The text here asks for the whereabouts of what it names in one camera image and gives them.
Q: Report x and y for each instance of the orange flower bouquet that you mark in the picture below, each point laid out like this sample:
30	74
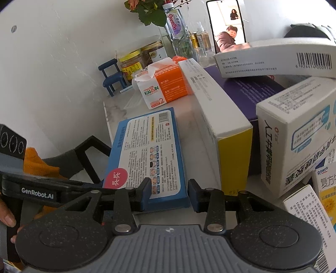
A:
147	10

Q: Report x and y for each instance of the yellow white medicine box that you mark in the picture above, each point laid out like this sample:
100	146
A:
326	191

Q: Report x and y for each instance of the white blue-print medicine box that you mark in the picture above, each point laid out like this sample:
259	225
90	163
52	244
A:
288	131

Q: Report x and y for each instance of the brown-filled glass jar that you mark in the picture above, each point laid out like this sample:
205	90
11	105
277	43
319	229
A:
155	52

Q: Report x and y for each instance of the plain white medicine box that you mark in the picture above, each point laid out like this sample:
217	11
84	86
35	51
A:
262	55

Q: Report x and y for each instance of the white black-text medicine box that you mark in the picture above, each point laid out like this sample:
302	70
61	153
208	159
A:
309	212

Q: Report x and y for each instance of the long white yellow-ended box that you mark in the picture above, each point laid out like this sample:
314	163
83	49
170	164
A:
207	105

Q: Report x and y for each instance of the white pen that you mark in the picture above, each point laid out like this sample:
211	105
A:
126	89

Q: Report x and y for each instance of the yellow-lid glass jar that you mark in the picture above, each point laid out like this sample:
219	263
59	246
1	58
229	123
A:
132	65

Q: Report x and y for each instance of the person's left hand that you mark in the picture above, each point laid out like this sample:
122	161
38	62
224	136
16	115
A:
8	214

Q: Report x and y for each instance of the blue miniature chair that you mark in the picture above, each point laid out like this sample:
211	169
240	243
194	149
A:
113	76

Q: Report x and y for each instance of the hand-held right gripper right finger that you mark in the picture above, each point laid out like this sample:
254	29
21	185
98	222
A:
193	195

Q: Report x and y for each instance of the smartphone with lit screen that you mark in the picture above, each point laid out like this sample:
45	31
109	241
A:
225	26

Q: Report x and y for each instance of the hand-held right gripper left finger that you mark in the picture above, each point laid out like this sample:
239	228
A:
146	194

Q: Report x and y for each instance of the small gold-cap bottle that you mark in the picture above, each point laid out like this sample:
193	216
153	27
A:
194	39

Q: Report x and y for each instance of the orange white tissue pack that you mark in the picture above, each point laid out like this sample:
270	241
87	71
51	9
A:
168	84

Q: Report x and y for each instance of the small clear glass bottle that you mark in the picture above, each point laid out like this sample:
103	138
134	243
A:
202	56

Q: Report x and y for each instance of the clear water bottle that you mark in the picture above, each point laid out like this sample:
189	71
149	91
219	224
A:
174	23

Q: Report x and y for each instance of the wall screw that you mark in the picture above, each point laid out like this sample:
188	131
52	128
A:
13	29

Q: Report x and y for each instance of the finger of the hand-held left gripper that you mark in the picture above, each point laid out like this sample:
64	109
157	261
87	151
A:
90	157
105	189

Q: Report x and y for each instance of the purple box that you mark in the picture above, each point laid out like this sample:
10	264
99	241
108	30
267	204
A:
236	92

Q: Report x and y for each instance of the blue face mask box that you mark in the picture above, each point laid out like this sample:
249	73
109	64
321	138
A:
147	147

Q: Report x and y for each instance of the orange garment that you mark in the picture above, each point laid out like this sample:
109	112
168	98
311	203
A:
39	162

